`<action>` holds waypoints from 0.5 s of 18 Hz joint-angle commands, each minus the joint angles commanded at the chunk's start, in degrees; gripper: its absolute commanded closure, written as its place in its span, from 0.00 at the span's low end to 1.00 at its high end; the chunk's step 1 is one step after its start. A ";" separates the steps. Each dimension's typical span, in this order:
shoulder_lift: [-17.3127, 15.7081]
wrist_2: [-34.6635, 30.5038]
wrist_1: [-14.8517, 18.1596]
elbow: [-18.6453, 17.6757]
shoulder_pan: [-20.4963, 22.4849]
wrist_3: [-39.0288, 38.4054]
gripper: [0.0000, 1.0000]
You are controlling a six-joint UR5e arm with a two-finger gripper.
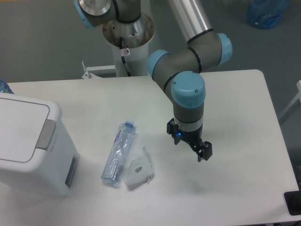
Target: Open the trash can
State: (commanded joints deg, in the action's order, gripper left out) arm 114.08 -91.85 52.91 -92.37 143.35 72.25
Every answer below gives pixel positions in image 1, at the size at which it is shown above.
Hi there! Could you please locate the white face mask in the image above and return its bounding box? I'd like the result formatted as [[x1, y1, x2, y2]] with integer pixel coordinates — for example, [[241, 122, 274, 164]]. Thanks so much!
[[122, 146, 155, 190]]

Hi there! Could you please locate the clear plastic water bottle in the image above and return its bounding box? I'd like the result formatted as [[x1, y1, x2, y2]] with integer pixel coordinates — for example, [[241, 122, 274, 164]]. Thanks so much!
[[101, 120, 135, 185]]

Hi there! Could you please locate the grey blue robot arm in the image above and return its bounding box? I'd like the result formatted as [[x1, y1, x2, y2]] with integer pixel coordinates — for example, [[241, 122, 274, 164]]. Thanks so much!
[[74, 0, 233, 160]]

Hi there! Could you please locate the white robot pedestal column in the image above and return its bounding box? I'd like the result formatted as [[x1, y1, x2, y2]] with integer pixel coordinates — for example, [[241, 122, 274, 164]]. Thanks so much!
[[103, 13, 155, 77]]

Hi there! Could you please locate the blue patterned object at edge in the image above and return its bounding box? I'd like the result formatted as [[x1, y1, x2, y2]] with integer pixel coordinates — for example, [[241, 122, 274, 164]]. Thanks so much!
[[0, 79, 14, 94]]

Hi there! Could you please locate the white frame at right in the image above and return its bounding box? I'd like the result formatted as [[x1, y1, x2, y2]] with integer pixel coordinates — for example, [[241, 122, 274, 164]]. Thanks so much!
[[278, 80, 301, 126]]

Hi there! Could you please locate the white trash can body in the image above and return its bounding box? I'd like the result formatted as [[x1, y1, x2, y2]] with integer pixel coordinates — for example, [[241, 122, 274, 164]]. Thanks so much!
[[0, 93, 80, 197]]

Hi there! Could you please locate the white mounting bracket with bolts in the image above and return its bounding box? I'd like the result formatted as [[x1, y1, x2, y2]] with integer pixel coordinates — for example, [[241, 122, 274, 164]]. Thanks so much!
[[81, 61, 116, 79]]

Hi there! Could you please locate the white trash can lid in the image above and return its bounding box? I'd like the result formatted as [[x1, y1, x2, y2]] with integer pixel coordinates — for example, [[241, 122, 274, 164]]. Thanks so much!
[[0, 93, 62, 163]]

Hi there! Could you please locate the black device at table edge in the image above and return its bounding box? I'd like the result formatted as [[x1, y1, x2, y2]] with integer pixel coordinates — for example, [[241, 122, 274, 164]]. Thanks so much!
[[284, 191, 301, 216]]

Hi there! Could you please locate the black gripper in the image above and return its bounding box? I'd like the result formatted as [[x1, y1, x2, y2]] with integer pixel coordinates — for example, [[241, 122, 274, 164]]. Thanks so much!
[[166, 118, 213, 162]]

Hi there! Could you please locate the blue plastic bag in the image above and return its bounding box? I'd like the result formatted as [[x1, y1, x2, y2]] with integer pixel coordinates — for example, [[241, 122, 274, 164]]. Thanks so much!
[[246, 0, 290, 29]]

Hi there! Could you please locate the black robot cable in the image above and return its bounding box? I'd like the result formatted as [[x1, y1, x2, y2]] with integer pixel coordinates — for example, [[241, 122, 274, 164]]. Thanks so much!
[[118, 37, 131, 77]]

